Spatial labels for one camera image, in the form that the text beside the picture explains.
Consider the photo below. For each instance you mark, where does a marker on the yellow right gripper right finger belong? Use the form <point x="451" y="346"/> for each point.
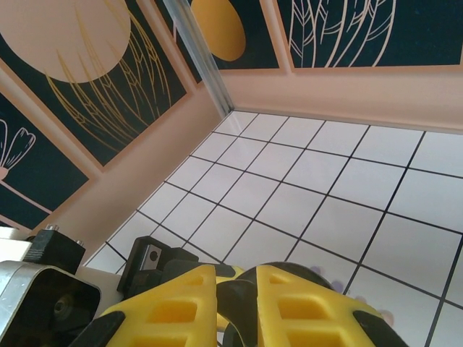
<point x="267" y="311"/>

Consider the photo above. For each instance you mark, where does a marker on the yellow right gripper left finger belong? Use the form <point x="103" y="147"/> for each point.
<point x="202" y="307"/>

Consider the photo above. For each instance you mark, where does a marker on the aluminium corner post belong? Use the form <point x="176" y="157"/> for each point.
<point x="202" y="61"/>

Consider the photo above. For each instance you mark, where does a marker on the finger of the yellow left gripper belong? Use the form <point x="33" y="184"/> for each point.
<point x="228" y="272"/>

